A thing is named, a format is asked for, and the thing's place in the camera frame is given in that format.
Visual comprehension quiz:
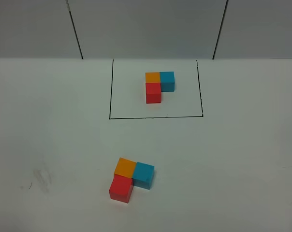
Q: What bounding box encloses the blue template block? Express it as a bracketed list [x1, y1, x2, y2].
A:
[160, 72, 175, 92]

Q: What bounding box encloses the orange template block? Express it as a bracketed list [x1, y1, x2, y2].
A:
[145, 72, 161, 83]

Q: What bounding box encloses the red template block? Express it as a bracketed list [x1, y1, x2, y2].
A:
[146, 83, 161, 104]

